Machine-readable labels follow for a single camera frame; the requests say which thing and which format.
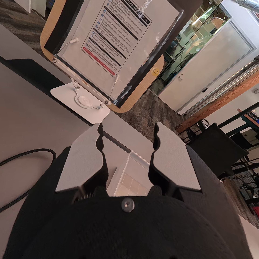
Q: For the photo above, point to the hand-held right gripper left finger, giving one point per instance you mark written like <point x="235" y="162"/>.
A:
<point x="81" y="159"/>

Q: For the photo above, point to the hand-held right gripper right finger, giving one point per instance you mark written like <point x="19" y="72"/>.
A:
<point x="174" y="159"/>

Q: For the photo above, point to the black chair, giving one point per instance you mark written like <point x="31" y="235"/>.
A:
<point x="214" y="149"/>

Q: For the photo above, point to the white cabinet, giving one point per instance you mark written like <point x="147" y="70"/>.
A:
<point x="133" y="174"/>

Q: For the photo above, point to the white document stand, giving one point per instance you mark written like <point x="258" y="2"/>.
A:
<point x="62" y="93"/>

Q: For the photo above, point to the wood-edged black panel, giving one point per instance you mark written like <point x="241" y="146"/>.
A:
<point x="131" y="101"/>

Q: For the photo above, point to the wooden beam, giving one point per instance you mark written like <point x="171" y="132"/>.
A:
<point x="226" y="97"/>

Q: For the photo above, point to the green metal workbench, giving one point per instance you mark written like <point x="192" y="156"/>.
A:
<point x="250" y="119"/>

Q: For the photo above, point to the yellow smiley sticker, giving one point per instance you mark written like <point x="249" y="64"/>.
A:
<point x="155" y="71"/>

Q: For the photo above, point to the white door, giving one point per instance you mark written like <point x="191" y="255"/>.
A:
<point x="212" y="64"/>

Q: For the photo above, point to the printed instruction sheet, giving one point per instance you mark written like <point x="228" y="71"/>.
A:
<point x="113" y="40"/>

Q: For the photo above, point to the glass wall panel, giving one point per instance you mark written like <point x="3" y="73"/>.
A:
<point x="188" y="40"/>

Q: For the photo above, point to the silver ventilation duct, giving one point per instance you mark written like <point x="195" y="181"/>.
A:
<point x="242" y="5"/>

